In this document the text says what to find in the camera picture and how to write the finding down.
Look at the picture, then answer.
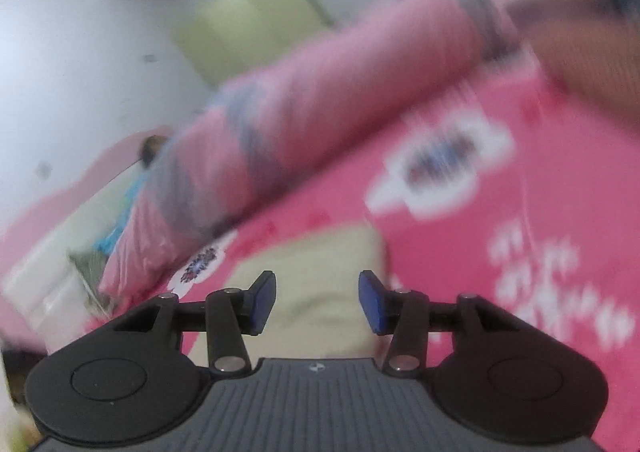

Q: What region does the beige garment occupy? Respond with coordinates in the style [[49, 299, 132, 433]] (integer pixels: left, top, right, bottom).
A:
[[227, 223, 386, 361]]

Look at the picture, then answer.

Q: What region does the white pillow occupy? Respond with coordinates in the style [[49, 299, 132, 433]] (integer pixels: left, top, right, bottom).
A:
[[2, 163, 141, 333]]

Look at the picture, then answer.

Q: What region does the pink floral bed sheet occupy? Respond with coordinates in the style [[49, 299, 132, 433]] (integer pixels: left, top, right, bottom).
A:
[[0, 66, 640, 452]]

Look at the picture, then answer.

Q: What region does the pink grey rolled duvet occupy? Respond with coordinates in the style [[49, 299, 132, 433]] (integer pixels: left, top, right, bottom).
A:
[[100, 0, 508, 300]]

